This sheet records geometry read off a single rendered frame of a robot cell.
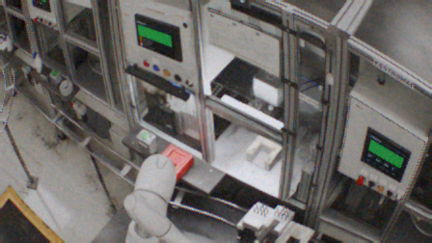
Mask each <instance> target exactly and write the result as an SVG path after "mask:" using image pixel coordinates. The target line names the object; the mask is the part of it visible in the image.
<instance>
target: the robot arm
mask: <svg viewBox="0 0 432 243"><path fill-rule="evenodd" d="M137 177H138V178H137V180H136V183H135V185H136V186H135V190H134V193H133V194H132V193H131V194H129V196H127V197H126V199H125V201H124V209H125V211H126V212H127V214H128V215H129V217H130V218H131V219H132V222H131V223H130V226H129V229H128V231H127V235H126V238H125V240H126V241H125V243H158V242H159V240H163V241H166V242H168V243H194V242H193V241H191V240H190V239H189V238H187V237H186V236H185V235H184V234H182V233H181V232H180V231H179V229H177V228H176V226H175V225H174V224H173V223H172V222H171V221H169V220H168V218H167V217H166V212H167V204H168V203H169V201H170V199H171V198H172V193H173V191H174V188H175V185H176V168H175V165H174V163H173V162H172V160H171V159H169V158H168V157H166V156H164V155H163V154H154V155H151V156H150V157H148V158H147V160H146V161H145V162H144V164H143V165H142V166H141V170H140V172H139V173H138V176H137ZM279 222H280V221H279V220H275V219H274V221H273V222H272V223H271V224H270V225H269V226H268V227H267V229H265V230H264V231H263V232H262V233H261V234H260V235H259V236H258V237H257V239H255V241H254V242H253V243H267V242H268V241H269V240H268V239H269V238H270V237H271V236H272V234H273V233H271V232H272V230H273V229H274V228H275V227H276V226H277V224H278V223H279Z"/></svg>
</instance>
